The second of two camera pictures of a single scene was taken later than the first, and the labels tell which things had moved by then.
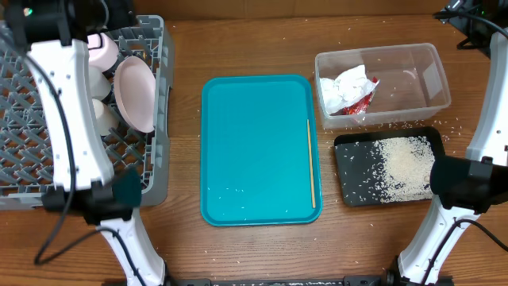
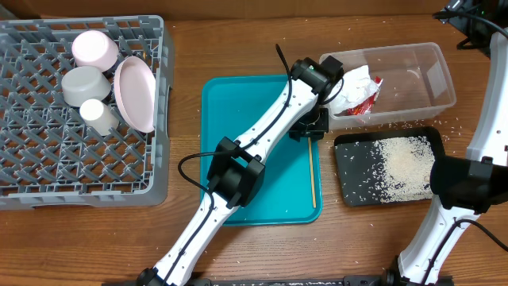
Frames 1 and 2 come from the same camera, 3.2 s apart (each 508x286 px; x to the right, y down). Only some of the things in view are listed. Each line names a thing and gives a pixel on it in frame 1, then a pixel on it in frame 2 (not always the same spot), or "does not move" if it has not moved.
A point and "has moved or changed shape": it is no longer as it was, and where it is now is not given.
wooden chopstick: x=312 y=177 does not move
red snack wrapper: x=362 y=106 has moved or changed shape
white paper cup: x=106 y=116 does not move
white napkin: x=348 y=87 does not move
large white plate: x=135 y=89 does not move
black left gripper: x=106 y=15 to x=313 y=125
